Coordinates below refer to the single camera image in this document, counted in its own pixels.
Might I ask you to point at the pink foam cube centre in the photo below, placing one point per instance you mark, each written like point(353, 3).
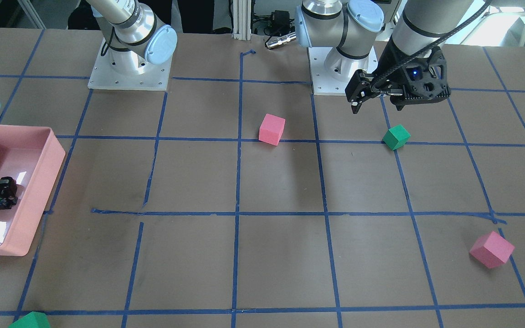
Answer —
point(271, 129)

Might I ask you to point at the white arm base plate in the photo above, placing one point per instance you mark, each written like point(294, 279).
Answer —
point(331, 71)
point(126, 71)

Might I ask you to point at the green foam cube far corner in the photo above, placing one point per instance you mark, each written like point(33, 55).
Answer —
point(31, 320)

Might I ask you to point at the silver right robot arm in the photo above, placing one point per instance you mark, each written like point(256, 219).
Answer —
point(138, 47)

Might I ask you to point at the pink plastic bin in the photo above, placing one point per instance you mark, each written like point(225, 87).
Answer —
point(30, 161)

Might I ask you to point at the silver cylindrical connector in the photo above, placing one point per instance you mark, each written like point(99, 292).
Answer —
point(274, 43)

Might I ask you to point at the pink foam cube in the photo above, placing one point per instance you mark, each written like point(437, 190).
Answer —
point(271, 129)
point(492, 250)

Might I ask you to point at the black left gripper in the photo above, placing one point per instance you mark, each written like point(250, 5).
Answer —
point(393, 71)

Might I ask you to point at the green foam cube near base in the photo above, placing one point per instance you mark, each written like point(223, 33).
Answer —
point(396, 137)

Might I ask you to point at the pink foam cube outer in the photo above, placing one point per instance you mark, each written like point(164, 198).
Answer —
point(492, 250)

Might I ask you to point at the aluminium frame post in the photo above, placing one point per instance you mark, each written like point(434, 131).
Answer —
point(241, 19)

